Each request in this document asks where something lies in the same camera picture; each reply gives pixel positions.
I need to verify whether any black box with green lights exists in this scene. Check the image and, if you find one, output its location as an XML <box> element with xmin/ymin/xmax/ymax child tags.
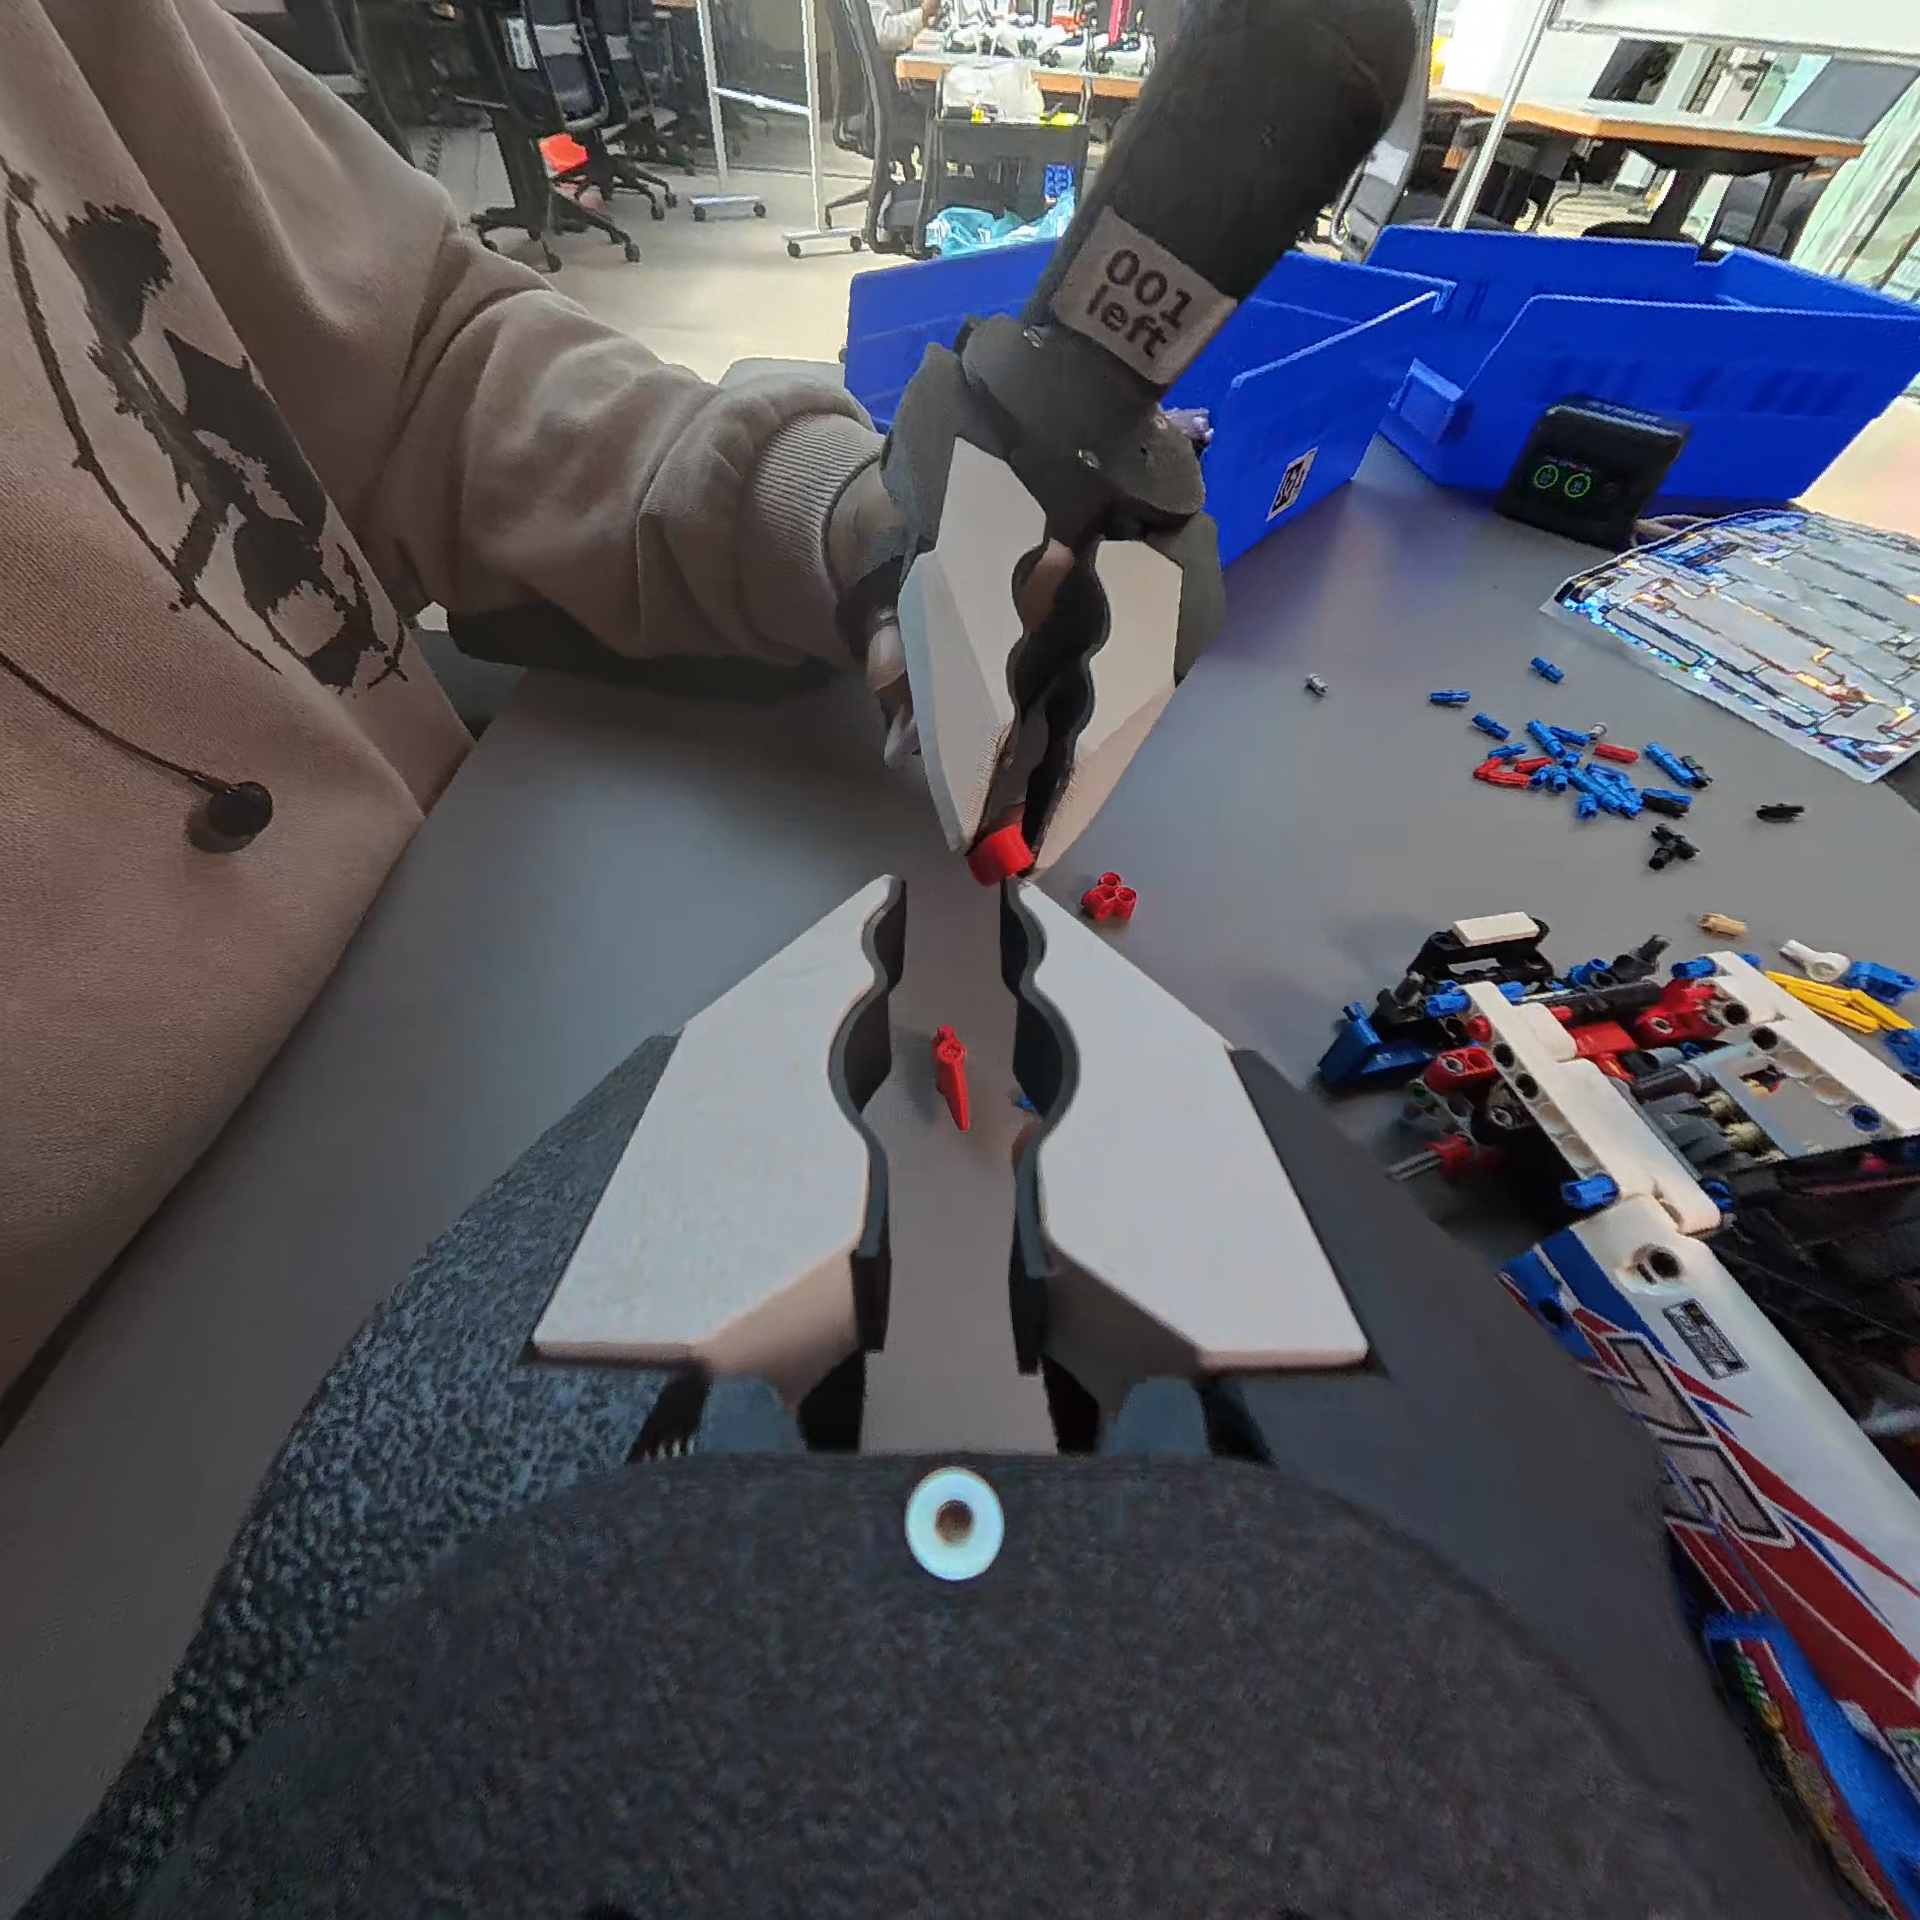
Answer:
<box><xmin>1497</xmin><ymin>397</ymin><xmax>1692</xmax><ymax>552</ymax></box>

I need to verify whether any person's left forearm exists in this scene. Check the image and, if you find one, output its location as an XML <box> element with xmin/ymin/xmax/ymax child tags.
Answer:
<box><xmin>323</xmin><ymin>224</ymin><xmax>890</xmax><ymax>669</ymax></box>

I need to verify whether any black hoodie drawstring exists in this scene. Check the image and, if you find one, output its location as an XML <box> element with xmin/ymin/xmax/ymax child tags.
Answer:
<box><xmin>0</xmin><ymin>647</ymin><xmax>278</xmax><ymax>857</ymax></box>

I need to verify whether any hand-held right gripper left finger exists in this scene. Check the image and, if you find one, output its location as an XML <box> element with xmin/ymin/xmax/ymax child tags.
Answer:
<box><xmin>529</xmin><ymin>874</ymin><xmax>908</xmax><ymax>1403</ymax></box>

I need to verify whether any long wooden table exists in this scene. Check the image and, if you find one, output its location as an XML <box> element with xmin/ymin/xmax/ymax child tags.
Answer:
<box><xmin>1425</xmin><ymin>91</ymin><xmax>1868</xmax><ymax>228</ymax></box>

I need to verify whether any black office chair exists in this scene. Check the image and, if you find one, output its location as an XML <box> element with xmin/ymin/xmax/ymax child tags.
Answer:
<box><xmin>464</xmin><ymin>0</ymin><xmax>647</xmax><ymax>270</ymax></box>

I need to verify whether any blue labelled storage bin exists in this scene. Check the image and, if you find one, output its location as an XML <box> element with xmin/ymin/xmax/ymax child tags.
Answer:
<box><xmin>844</xmin><ymin>237</ymin><xmax>1452</xmax><ymax>568</ymax></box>

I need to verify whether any grey desk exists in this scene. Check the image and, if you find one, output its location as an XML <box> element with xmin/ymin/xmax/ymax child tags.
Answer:
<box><xmin>0</xmin><ymin>353</ymin><xmax>1920</xmax><ymax>1920</ymax></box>

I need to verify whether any holographic sticker sheet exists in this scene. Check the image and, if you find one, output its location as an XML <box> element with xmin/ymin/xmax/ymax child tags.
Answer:
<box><xmin>1543</xmin><ymin>508</ymin><xmax>1920</xmax><ymax>786</ymax></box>

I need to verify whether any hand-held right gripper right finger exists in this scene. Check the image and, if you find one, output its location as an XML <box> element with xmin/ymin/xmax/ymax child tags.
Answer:
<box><xmin>1004</xmin><ymin>877</ymin><xmax>1371</xmax><ymax>1378</ymax></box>

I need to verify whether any blue plastic bag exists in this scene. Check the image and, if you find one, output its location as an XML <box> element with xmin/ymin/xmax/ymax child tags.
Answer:
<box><xmin>922</xmin><ymin>199</ymin><xmax>1077</xmax><ymax>257</ymax></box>

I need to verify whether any person's beige hoodie torso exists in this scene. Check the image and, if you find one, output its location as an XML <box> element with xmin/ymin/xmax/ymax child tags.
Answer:
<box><xmin>0</xmin><ymin>0</ymin><xmax>484</xmax><ymax>1399</ymax></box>

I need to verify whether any pile of small brick pins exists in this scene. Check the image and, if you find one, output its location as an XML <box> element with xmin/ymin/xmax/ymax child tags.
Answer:
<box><xmin>1426</xmin><ymin>657</ymin><xmax>1714</xmax><ymax>823</ymax></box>

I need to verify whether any cluttered wooden workbench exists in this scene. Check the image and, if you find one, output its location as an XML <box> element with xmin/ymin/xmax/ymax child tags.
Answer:
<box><xmin>897</xmin><ymin>0</ymin><xmax>1157</xmax><ymax>107</ymax></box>

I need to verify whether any person's left hand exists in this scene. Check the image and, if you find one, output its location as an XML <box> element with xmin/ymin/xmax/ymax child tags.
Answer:
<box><xmin>825</xmin><ymin>455</ymin><xmax>945</xmax><ymax>773</ymax></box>

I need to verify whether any toy brick race car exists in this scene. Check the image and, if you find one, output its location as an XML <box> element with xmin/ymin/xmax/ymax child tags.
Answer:
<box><xmin>1315</xmin><ymin>907</ymin><xmax>1920</xmax><ymax>1920</ymax></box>

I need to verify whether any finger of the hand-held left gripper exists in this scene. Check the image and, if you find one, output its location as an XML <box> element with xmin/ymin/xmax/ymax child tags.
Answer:
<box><xmin>897</xmin><ymin>435</ymin><xmax>1075</xmax><ymax>859</ymax></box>
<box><xmin>1026</xmin><ymin>531</ymin><xmax>1190</xmax><ymax>873</ymax></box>

